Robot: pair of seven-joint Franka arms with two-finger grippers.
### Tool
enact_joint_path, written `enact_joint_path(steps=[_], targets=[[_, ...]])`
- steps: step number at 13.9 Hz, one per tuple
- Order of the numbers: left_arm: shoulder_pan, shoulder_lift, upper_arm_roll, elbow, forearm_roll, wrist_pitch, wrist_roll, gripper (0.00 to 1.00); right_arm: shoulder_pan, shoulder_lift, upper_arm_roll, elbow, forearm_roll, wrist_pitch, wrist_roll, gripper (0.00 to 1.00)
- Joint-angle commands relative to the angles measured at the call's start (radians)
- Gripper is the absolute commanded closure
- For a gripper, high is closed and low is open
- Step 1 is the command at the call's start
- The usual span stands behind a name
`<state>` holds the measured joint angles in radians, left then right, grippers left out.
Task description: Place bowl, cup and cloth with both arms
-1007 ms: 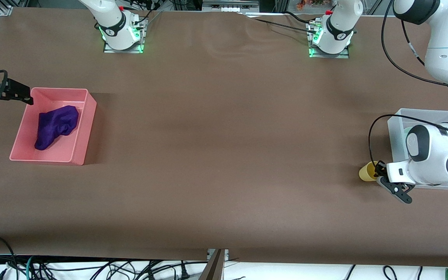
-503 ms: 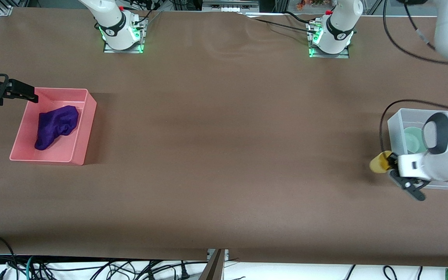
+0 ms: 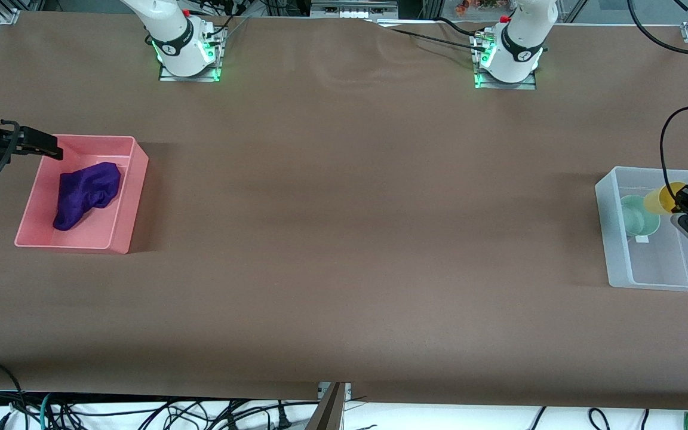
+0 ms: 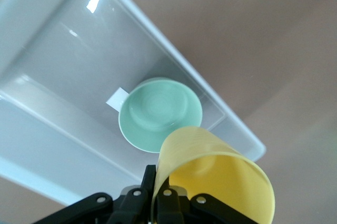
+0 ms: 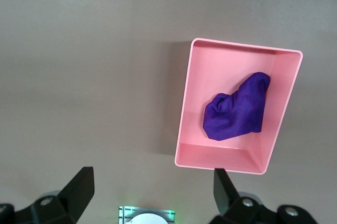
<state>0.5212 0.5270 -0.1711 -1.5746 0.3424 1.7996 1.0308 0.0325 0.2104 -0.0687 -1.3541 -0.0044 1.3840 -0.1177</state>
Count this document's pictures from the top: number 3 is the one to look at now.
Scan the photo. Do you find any pale green bowl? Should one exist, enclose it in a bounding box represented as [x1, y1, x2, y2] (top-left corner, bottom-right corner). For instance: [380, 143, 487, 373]
[619, 195, 661, 237]

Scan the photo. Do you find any grey metal table post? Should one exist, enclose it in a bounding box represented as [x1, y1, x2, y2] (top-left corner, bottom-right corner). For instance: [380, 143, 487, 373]
[307, 382, 348, 430]

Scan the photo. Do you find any yellow cup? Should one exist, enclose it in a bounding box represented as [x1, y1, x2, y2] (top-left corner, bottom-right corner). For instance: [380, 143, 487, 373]
[643, 182, 688, 216]

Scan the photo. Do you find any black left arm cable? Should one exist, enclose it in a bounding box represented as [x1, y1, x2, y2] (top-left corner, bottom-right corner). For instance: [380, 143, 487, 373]
[627, 0, 688, 207]

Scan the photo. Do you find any long black table cable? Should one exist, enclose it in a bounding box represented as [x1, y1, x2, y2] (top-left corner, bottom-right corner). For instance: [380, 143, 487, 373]
[380, 24, 489, 54]

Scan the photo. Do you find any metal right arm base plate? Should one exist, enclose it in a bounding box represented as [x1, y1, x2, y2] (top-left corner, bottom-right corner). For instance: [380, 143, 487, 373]
[158, 27, 226, 83]

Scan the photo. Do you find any short black table cable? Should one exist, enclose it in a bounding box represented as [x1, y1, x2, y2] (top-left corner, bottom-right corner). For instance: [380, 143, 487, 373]
[437, 17, 495, 38]

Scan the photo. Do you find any pink plastic bin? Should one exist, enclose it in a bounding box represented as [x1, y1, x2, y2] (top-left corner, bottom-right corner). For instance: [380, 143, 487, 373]
[14, 135, 149, 255]

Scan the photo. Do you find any purple cloth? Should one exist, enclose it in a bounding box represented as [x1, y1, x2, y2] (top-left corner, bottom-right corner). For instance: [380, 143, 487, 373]
[53, 161, 122, 232]

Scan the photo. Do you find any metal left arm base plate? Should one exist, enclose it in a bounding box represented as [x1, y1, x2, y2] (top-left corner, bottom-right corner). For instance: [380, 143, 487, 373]
[472, 33, 538, 91]

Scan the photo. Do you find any clear plastic bin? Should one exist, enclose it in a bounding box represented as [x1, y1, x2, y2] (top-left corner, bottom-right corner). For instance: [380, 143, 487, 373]
[595, 166, 688, 293]

